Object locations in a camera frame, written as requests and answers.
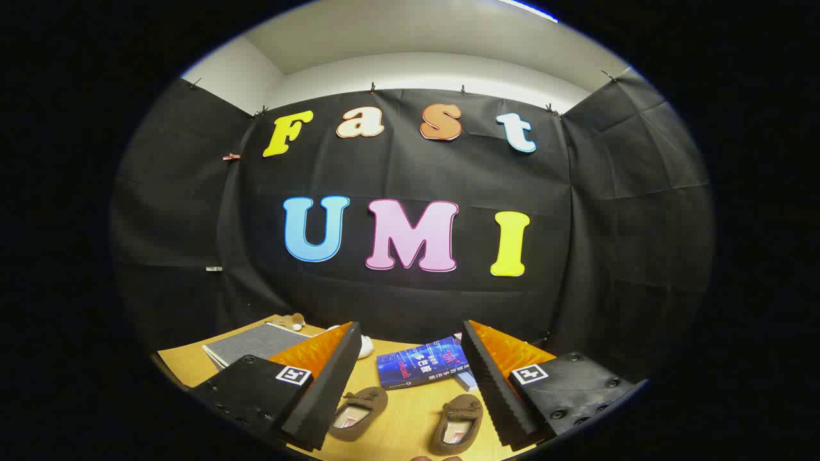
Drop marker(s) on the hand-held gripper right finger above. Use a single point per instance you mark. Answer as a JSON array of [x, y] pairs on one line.
[[496, 397]]

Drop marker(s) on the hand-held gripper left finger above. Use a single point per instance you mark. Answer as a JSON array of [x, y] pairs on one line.
[[325, 397]]

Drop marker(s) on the brown fuzzy shoe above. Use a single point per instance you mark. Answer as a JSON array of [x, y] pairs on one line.
[[359, 410], [456, 426]]

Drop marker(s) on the grey fabric storage box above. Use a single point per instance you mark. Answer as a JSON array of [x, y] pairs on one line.
[[253, 342]]

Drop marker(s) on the light blue book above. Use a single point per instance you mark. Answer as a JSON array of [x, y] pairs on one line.
[[466, 381]]

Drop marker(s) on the white plush toy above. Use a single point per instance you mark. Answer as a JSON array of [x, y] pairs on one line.
[[365, 347]]

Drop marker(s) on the dark blue book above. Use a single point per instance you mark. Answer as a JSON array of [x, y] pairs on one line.
[[419, 365]]

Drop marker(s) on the brown plush toy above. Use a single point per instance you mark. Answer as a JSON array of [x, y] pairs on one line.
[[296, 319]]

